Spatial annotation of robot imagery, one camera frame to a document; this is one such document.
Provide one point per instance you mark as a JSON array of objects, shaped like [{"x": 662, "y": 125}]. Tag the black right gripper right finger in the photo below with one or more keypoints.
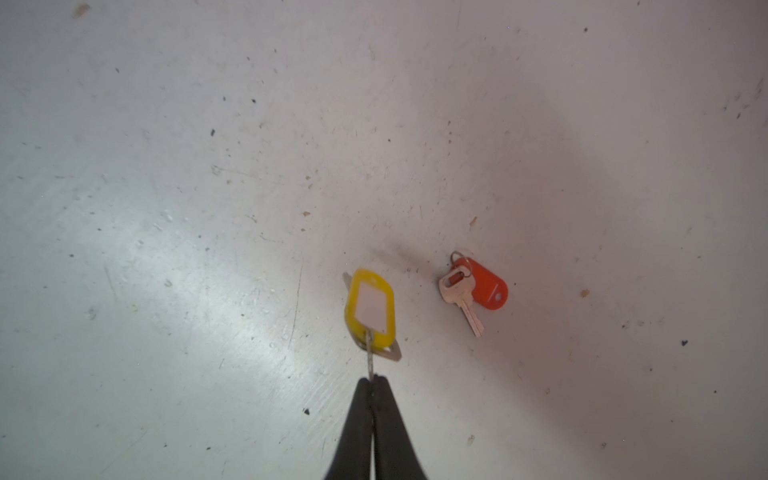
[{"x": 394, "y": 455}]

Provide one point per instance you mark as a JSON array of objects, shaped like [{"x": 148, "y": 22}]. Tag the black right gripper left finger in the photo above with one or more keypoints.
[{"x": 352, "y": 459}]

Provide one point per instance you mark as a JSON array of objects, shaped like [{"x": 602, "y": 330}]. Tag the key with yellow tag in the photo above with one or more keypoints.
[{"x": 369, "y": 316}]

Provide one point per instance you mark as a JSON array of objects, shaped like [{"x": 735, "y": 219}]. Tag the key with red tag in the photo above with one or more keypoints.
[{"x": 468, "y": 284}]

